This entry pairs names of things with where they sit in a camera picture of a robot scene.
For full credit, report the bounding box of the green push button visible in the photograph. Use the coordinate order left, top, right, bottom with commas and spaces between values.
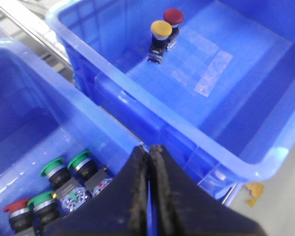
40, 157, 90, 212
27, 190, 60, 236

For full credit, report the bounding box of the red mushroom push button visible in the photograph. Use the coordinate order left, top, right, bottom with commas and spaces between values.
163, 8, 184, 51

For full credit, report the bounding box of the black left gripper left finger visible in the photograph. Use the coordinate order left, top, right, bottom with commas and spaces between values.
44, 146, 148, 236

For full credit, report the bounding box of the blue plastic source bin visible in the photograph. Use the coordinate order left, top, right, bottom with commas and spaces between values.
0, 39, 139, 236

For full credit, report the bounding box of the blue plastic target bin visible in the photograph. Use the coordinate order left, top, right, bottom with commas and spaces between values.
45, 0, 295, 199

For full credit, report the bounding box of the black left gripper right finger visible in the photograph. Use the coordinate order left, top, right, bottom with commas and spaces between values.
148, 145, 266, 236

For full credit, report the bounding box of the yellow mushroom push button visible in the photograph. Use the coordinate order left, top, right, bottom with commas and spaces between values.
148, 20, 173, 64

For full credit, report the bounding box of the red button in source bin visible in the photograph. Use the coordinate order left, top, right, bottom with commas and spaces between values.
2, 198, 33, 233

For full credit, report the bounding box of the steel rack centre divider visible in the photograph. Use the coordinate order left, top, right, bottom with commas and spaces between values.
0, 0, 73, 80

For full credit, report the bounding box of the green push button switch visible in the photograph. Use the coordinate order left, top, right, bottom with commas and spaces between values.
67, 150, 113, 197

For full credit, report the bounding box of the yellow tape scrap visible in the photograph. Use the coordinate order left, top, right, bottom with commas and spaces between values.
245, 182, 265, 207

